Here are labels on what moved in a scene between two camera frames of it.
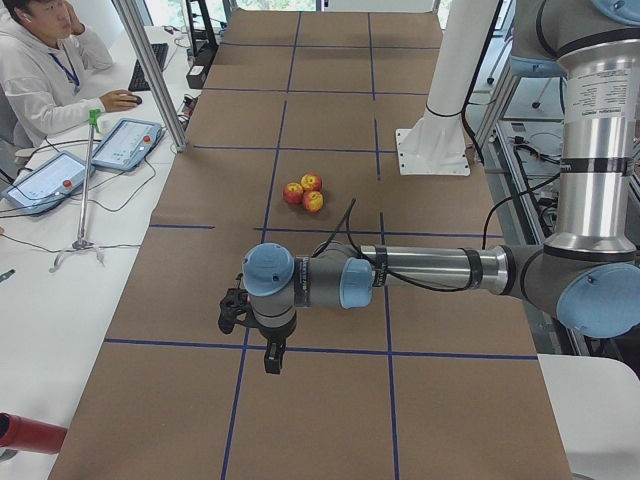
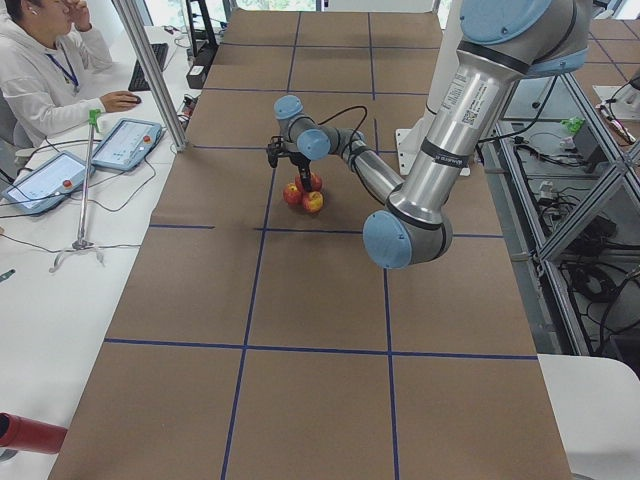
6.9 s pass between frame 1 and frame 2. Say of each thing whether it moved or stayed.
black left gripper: moved
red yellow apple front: stayed
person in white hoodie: stayed
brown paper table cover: stayed
